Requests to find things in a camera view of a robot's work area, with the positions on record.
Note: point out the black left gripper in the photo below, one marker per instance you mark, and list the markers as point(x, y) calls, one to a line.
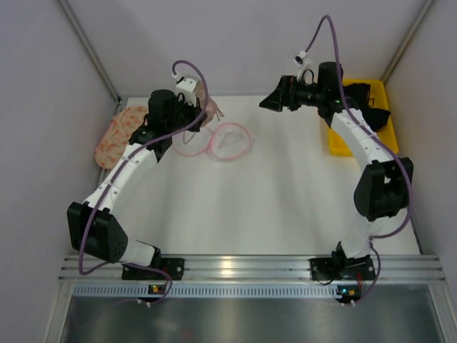
point(195, 116)

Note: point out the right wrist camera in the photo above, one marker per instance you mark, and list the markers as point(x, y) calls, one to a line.
point(301, 60)

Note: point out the aluminium frame rail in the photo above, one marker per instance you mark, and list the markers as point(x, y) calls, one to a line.
point(395, 269)

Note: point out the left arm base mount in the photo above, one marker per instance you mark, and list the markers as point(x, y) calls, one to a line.
point(172, 266)

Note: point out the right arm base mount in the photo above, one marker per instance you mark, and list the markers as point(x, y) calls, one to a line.
point(325, 270)

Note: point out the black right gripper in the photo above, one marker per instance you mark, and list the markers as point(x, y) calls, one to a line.
point(290, 93)

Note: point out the black bra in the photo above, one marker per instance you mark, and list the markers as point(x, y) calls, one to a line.
point(360, 94)

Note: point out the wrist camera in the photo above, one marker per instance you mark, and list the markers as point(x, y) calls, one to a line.
point(301, 60)
point(187, 89)

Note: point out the orange patterned laundry bag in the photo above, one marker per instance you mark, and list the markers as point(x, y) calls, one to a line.
point(113, 143)

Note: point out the perforated cable duct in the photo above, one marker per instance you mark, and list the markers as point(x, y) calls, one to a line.
point(249, 291)

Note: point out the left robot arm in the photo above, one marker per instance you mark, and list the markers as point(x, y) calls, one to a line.
point(135, 142)

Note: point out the yellow plastic tray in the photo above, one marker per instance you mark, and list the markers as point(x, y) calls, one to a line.
point(387, 135)

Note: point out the pink satin bra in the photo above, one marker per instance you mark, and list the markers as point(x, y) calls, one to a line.
point(210, 110)

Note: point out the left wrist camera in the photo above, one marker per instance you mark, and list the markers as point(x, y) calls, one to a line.
point(187, 89)

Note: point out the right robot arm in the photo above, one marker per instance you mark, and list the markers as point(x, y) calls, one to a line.
point(384, 187)

